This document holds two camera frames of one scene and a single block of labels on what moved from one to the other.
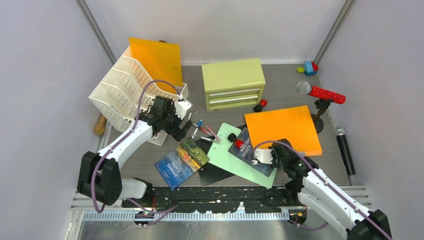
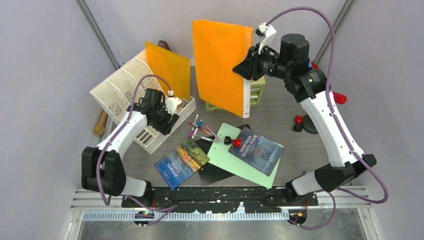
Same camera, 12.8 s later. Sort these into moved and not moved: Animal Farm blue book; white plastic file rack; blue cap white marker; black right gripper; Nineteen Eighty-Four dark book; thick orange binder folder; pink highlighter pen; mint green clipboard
Moved: white plastic file rack; black right gripper; thick orange binder folder
Not moved: Animal Farm blue book; blue cap white marker; Nineteen Eighty-Four dark book; pink highlighter pen; mint green clipboard
